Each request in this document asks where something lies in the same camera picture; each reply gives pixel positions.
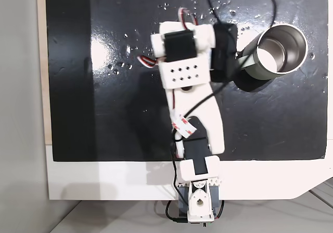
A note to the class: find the green steel-lined cup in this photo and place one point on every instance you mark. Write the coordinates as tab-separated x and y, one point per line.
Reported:
278	48

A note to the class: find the white red printed tape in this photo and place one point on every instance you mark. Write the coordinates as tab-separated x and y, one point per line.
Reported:
183	126

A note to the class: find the black rubber mat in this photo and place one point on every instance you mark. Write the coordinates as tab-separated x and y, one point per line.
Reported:
104	129

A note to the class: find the black camera box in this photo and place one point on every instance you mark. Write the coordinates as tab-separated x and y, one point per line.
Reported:
224	53

